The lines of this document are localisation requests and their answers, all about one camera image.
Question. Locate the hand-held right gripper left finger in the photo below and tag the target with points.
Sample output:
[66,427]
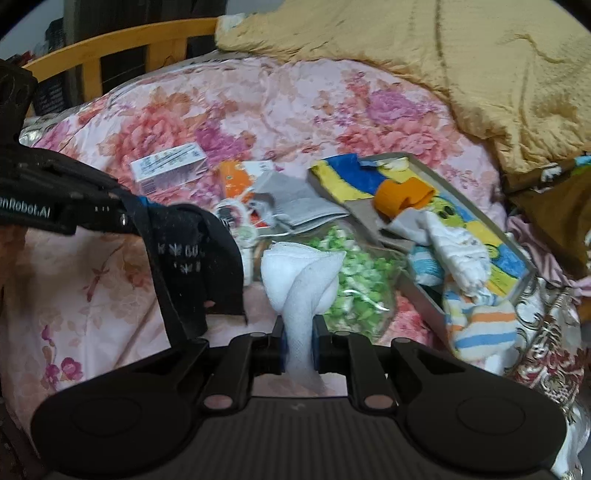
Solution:
[270,355]

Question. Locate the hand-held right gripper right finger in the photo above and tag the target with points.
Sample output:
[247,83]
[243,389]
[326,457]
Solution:
[323,353]

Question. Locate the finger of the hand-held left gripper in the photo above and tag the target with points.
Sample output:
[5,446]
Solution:
[92,177]
[106,216]

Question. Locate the white knitted cloth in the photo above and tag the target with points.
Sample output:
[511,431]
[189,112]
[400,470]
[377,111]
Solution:
[295,286]

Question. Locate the black sock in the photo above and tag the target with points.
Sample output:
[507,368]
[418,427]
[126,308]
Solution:
[194,249]

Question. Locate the white striped towel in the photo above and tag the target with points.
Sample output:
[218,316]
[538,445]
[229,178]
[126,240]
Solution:
[480,323]

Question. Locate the orange cloth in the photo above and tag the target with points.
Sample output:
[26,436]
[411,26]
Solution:
[392,196]

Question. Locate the grey shallow tray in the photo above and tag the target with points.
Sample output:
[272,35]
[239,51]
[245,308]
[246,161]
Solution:
[466,184]

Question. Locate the small white printed box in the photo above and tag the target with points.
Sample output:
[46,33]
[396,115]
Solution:
[168,168]

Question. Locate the clear bag of green pieces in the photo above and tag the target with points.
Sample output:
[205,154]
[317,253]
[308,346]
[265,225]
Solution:
[360,277]

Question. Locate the pink floral quilt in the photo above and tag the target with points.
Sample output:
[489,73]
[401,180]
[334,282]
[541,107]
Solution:
[184,120]

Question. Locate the orange white packet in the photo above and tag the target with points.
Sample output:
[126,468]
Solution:
[233,182]

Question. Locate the white printed packet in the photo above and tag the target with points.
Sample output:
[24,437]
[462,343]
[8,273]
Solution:
[240,221]

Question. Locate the grey sock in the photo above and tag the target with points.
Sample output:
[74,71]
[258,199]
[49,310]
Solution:
[295,203]

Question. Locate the white patterned cloth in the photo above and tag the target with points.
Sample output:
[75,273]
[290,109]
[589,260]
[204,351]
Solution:
[457,249]

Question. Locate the yellow blue cartoon towel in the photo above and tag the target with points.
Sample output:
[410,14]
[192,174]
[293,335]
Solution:
[341,184]

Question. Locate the gold red brocade cloth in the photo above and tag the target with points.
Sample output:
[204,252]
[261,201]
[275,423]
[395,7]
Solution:
[554,369]

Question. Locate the pale pink garment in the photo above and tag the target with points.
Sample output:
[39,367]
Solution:
[531,235]

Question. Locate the brown multicoloured garment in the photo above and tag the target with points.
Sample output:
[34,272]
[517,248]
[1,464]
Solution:
[554,217]

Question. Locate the yellow dotted blanket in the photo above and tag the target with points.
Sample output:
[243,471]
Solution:
[461,69]

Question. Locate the wooden bed frame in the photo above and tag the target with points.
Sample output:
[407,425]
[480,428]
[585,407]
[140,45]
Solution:
[92,48]

